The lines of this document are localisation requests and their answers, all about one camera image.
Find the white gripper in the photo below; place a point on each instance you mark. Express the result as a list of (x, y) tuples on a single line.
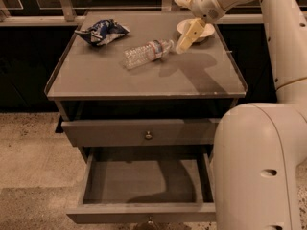
[(207, 4)]

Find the clear plastic water bottle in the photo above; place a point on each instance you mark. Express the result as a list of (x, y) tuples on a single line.
[(149, 52)]

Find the metal middle drawer knob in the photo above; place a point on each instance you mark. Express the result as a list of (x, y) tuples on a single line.
[(150, 223)]

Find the grey top drawer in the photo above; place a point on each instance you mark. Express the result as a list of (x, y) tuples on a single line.
[(125, 133)]

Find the metal railing frame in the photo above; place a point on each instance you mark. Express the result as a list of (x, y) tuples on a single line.
[(96, 4)]

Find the metal top drawer knob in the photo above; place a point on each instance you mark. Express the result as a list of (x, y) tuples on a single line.
[(148, 135)]

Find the grey drawer cabinet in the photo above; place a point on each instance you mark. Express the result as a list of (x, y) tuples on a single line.
[(92, 83)]

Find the grey open middle drawer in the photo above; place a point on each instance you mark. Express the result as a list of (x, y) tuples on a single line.
[(130, 184)]

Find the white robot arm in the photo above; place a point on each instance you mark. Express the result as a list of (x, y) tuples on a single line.
[(258, 146)]

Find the white bowl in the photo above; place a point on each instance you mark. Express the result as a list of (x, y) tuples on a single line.
[(209, 29)]

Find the blue crumpled chip bag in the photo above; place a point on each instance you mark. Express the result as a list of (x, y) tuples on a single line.
[(102, 32)]

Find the metal drawer knob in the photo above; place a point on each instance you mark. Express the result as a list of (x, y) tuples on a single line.
[(150, 223), (148, 135)]

